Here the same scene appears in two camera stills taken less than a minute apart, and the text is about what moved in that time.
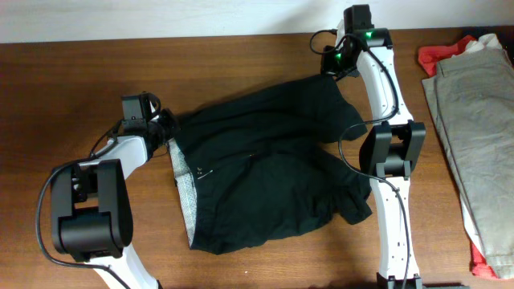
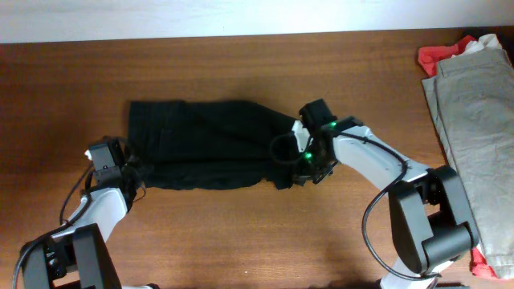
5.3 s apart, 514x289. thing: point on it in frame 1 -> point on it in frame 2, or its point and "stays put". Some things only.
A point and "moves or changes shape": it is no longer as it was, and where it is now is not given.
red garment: [429, 59] stays put
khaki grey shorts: [471, 100] stays put
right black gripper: [335, 68] -> [299, 175]
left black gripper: [168, 125] -> [131, 172]
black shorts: [268, 164] moves or changes shape
